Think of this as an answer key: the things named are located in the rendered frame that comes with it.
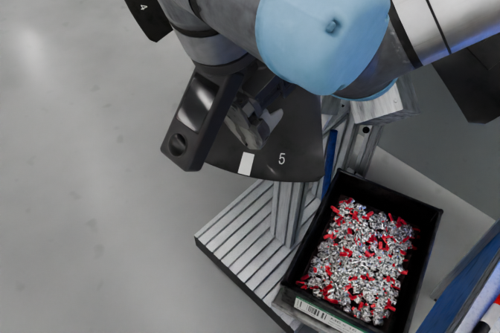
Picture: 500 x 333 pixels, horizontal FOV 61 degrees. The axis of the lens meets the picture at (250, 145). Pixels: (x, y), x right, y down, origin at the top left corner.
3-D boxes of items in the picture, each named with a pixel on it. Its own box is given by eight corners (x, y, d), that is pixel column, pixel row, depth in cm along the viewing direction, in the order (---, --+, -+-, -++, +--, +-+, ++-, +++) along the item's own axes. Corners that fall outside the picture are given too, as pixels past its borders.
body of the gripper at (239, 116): (300, 90, 50) (287, 18, 39) (251, 142, 48) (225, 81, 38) (253, 60, 53) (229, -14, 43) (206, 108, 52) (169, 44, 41)
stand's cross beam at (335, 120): (335, 111, 123) (338, 101, 120) (347, 117, 121) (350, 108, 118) (294, 146, 115) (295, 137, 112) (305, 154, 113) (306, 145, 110)
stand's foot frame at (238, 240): (304, 149, 183) (306, 137, 177) (397, 215, 163) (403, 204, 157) (196, 245, 155) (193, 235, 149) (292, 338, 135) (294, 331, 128)
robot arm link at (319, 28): (419, 24, 30) (302, -34, 35) (381, -46, 20) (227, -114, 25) (355, 117, 32) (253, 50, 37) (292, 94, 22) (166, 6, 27)
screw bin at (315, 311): (331, 190, 74) (338, 166, 68) (428, 232, 69) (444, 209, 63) (276, 302, 62) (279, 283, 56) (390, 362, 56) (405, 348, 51)
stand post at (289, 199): (277, 235, 158) (299, 26, 87) (295, 250, 154) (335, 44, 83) (268, 243, 156) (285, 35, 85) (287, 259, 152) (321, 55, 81)
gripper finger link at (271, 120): (295, 133, 58) (286, 97, 50) (265, 165, 57) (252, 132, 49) (277, 121, 59) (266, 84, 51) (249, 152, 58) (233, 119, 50)
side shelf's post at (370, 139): (356, 172, 176) (418, -14, 111) (364, 178, 174) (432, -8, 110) (350, 178, 174) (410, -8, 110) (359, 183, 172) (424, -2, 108)
